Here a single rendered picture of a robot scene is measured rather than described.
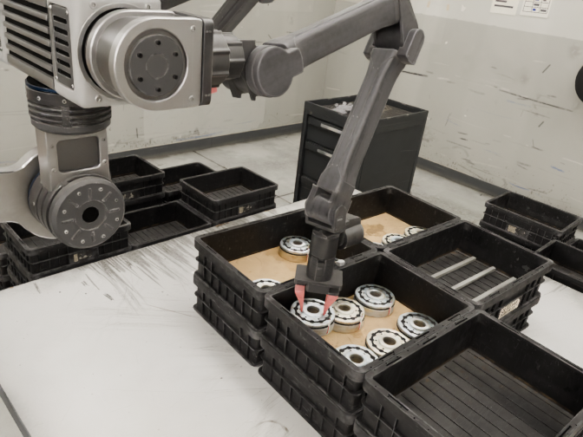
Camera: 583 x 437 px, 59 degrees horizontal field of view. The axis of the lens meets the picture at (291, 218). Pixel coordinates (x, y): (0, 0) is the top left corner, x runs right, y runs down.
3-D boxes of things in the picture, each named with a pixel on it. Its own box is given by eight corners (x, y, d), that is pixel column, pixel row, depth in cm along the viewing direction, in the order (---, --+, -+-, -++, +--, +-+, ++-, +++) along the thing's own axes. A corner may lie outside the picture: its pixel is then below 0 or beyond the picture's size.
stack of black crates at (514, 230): (554, 291, 284) (584, 218, 264) (532, 310, 264) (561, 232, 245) (488, 259, 309) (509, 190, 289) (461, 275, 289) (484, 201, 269)
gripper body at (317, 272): (296, 270, 116) (299, 241, 113) (341, 277, 116) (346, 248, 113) (293, 286, 110) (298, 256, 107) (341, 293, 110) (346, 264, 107)
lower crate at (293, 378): (341, 462, 105) (350, 419, 100) (253, 374, 125) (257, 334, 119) (454, 382, 129) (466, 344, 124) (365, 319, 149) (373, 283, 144)
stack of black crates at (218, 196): (210, 285, 253) (214, 201, 234) (176, 258, 272) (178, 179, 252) (271, 262, 280) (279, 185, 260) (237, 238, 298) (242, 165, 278)
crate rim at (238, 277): (260, 303, 116) (261, 294, 115) (191, 244, 135) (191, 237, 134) (378, 257, 140) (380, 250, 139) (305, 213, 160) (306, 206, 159)
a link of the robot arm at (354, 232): (304, 197, 108) (335, 207, 102) (340, 186, 115) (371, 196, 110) (302, 250, 112) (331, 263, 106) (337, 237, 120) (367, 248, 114)
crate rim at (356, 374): (357, 385, 96) (360, 375, 95) (260, 303, 116) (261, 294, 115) (475, 316, 120) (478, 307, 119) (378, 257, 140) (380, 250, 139)
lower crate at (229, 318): (253, 374, 125) (257, 334, 119) (189, 309, 144) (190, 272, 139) (365, 319, 149) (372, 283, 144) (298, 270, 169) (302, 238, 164)
